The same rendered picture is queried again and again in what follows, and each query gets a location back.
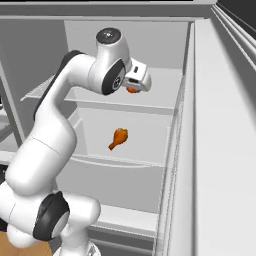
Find clear glass fridge shelf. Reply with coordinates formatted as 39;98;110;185
19;68;184;116
65;107;172;168

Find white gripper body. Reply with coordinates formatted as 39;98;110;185
124;70;153;94

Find grey open fridge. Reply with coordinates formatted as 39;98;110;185
0;14;196;256

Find white fridge drawer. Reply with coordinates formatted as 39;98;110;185
87;203;160;251

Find grey fridge door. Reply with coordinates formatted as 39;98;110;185
153;16;256;256

